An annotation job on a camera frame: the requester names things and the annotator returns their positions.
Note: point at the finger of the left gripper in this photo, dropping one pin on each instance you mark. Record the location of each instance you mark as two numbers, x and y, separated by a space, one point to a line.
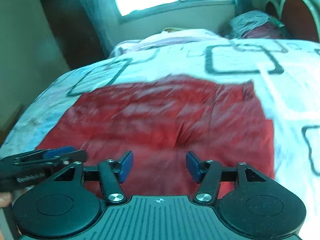
50 153
71 157

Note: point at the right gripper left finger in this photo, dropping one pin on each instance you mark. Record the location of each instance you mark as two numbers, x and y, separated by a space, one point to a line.
112 173

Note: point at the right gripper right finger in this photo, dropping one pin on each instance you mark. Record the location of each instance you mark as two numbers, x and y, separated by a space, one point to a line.
207 174

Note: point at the red quilted down jacket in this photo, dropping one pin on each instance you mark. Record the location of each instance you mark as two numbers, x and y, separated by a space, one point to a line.
160 121

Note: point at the person's left hand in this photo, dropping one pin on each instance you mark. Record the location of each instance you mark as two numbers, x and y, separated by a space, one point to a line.
5 199

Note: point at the dark wooden wardrobe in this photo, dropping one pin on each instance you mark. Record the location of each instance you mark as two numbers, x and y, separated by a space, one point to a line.
74 32

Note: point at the patterned white bed quilt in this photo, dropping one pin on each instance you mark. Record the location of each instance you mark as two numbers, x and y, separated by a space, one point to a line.
285 75

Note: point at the pink folded blanket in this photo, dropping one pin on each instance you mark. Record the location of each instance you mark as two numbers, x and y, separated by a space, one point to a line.
168 37

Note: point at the grey and red pillows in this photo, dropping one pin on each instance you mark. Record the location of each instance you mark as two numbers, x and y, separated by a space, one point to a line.
255 24

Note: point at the left teal curtain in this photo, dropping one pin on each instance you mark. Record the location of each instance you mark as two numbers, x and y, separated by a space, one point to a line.
99 12

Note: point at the red scalloped headboard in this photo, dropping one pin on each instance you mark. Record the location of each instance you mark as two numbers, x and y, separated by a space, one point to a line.
300 18

